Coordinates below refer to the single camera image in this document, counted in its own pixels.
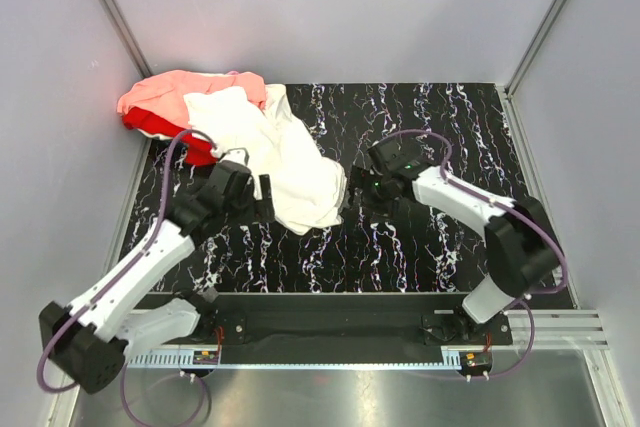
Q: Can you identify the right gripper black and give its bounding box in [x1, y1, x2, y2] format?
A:
[338, 165, 399, 225]

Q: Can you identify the white t-shirt robot print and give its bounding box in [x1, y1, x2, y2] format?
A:
[183, 84, 347, 235]

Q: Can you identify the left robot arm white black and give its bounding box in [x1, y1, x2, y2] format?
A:
[36, 156, 275, 394]

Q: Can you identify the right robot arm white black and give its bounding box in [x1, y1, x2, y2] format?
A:
[347, 139, 566, 344]

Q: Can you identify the red t-shirt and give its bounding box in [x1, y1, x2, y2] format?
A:
[121, 107, 218, 167]

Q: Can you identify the black marble pattern mat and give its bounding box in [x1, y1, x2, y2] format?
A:
[112, 82, 576, 294]

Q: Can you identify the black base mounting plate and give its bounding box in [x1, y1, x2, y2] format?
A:
[149, 291, 516, 348]

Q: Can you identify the pink t-shirt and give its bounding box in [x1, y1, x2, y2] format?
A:
[116, 70, 266, 128]

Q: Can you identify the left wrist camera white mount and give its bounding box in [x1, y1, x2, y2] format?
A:
[210, 147, 249, 167]

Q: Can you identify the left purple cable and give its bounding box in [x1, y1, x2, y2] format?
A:
[37, 129, 221, 426]

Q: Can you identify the white slotted cable duct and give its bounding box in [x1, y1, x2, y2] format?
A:
[128, 345, 461, 371]

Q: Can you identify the aluminium extrusion rail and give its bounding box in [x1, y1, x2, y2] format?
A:
[124, 309, 611, 348]

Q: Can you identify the right vertical aluminium post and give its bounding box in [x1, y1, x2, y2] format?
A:
[504, 0, 569, 99]

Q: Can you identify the vertical aluminium post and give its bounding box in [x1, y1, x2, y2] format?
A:
[504, 0, 569, 99]
[98, 0, 152, 78]

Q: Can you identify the left vertical aluminium post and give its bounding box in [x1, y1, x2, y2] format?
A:
[98, 0, 152, 78]

